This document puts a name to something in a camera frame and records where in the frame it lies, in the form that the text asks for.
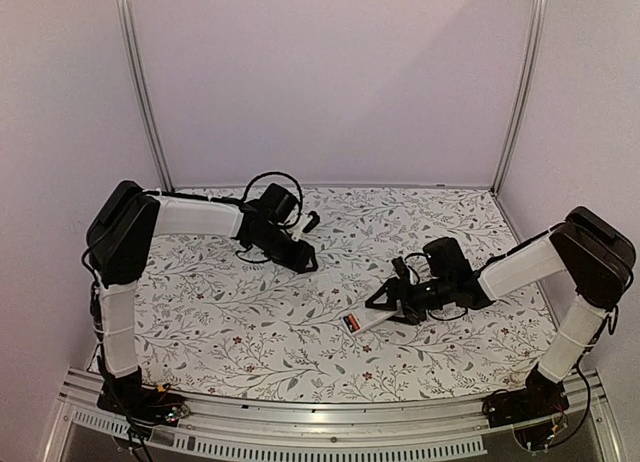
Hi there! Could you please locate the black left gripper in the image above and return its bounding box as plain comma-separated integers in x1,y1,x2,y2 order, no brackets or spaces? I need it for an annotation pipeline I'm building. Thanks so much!
251,225,318,274

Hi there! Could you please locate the white remote control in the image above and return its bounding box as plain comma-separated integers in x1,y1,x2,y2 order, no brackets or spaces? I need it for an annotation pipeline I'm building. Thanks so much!
340,306,399,336

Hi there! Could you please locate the orange battery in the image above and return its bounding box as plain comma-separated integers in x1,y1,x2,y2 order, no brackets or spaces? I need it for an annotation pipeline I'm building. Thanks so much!
344,314,360,333

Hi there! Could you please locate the dark purple battery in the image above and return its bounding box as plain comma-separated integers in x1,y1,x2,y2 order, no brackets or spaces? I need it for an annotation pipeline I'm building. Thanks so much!
344,318,357,333

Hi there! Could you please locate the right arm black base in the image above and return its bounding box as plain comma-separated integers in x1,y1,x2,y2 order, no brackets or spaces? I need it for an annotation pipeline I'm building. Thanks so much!
482,367,569,452

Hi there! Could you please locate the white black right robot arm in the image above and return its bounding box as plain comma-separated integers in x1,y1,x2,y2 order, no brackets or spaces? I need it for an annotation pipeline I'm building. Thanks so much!
364,206,637,418

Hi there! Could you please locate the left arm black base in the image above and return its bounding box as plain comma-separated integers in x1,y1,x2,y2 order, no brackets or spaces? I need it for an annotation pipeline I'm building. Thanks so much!
97,368,190,426

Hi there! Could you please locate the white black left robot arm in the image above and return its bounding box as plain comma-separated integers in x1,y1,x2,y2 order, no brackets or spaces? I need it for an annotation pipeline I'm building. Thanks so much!
82,180,320,416

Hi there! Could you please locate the floral patterned table mat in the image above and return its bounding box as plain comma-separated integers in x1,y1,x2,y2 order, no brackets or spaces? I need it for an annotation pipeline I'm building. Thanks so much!
104,188,555,403

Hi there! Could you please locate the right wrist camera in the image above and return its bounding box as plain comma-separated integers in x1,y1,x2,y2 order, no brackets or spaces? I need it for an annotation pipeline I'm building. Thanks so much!
392,257,419,285

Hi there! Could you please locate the aluminium front rail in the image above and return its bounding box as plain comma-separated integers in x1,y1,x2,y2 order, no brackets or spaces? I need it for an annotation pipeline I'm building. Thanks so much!
43,369,627,461

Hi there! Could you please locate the left aluminium frame post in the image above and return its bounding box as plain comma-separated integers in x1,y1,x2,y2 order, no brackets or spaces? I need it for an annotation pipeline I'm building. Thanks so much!
115,0,175,191

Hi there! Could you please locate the aluminium frame post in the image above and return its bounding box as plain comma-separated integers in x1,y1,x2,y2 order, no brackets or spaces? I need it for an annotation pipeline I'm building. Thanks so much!
115,0,175,191
492,0,548,194

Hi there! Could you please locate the right aluminium frame post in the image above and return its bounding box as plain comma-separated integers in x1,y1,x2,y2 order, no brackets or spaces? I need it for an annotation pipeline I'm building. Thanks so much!
492,0,548,194

